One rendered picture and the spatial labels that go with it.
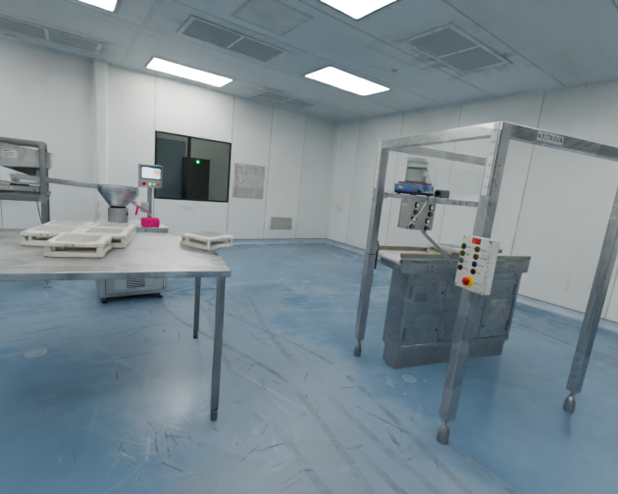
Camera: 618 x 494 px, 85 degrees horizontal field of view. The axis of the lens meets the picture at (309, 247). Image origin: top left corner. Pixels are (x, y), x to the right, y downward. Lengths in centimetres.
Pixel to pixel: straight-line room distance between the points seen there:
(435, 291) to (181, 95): 547
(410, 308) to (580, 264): 318
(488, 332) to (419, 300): 86
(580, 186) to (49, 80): 735
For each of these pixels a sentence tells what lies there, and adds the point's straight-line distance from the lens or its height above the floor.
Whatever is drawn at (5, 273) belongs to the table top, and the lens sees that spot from 179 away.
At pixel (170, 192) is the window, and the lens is 664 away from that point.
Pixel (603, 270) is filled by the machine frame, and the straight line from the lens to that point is 278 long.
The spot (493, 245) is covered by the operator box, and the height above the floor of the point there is 114.
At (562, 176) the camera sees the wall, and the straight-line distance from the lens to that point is 555.
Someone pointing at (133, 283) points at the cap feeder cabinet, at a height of 18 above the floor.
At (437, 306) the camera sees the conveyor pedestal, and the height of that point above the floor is 50.
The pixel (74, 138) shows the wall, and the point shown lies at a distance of 646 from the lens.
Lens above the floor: 132
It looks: 10 degrees down
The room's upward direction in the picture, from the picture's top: 6 degrees clockwise
